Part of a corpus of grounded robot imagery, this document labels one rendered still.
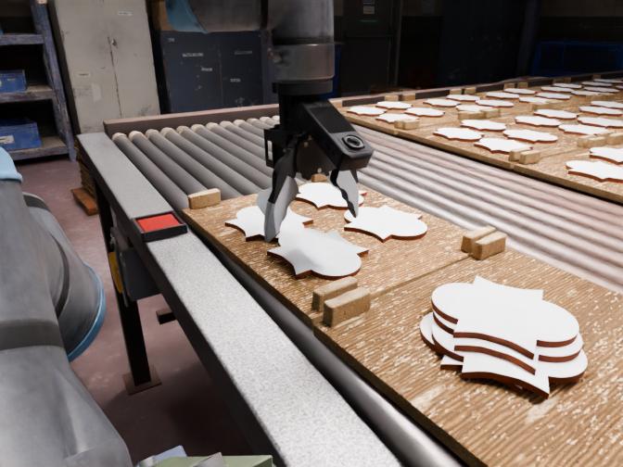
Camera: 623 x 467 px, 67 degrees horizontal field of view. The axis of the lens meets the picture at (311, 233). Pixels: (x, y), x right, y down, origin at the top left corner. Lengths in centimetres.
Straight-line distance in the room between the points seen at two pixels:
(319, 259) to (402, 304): 14
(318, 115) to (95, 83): 466
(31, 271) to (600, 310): 58
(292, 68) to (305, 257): 25
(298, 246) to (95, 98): 461
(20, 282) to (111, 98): 494
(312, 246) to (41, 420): 48
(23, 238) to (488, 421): 38
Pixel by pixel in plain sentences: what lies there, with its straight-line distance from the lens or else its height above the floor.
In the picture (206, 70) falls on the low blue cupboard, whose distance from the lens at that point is 553.
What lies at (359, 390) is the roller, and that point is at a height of 92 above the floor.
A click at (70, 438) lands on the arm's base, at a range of 29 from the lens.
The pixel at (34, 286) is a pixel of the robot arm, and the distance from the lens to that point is 31.
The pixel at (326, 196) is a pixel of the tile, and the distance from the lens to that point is 88.
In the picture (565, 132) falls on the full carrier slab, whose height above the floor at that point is 94.
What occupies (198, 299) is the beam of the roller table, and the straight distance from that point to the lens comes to 64.
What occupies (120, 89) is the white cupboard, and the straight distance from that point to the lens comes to 524.
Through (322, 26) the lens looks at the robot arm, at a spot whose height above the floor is 124.
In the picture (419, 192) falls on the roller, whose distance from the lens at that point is 102.
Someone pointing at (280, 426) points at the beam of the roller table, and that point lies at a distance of 46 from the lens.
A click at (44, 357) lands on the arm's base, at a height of 108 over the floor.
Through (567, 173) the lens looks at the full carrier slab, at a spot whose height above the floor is 94.
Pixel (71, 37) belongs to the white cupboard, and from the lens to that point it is 513.
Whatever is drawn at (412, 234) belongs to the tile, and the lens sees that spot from 74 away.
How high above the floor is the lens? 125
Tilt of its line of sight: 25 degrees down
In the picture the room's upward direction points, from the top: straight up
